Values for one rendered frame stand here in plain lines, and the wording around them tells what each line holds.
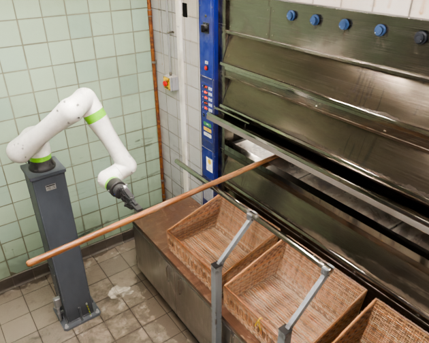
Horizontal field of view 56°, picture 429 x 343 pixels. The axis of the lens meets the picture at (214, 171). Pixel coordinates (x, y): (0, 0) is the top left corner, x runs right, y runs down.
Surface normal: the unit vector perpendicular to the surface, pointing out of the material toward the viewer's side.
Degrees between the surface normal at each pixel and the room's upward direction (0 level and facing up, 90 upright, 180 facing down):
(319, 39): 90
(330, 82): 70
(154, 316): 0
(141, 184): 90
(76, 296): 90
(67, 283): 90
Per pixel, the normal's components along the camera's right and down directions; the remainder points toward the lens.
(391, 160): -0.76, -0.03
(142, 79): 0.59, 0.39
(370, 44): -0.81, 0.29
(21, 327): 0.00, -0.87
